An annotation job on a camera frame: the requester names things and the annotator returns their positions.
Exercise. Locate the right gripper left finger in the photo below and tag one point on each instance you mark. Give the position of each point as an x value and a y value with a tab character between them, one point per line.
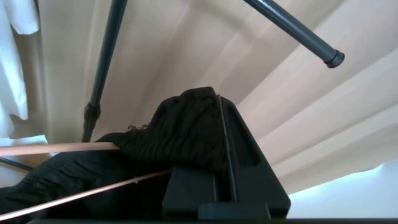
189	189

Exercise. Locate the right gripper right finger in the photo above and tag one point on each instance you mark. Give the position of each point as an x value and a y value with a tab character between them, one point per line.
255	186

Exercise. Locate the black garment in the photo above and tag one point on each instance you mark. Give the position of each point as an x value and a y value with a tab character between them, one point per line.
186	133

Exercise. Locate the pink clothes hanger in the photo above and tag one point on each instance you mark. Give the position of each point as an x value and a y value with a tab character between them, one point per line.
62	148

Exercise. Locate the white t-shirt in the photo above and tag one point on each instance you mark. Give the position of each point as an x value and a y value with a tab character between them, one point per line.
12	77

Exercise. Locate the black clothes rack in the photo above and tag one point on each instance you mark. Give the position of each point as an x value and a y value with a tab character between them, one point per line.
105	56

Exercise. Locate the beige curtain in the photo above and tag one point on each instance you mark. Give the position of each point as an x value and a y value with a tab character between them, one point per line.
186	46

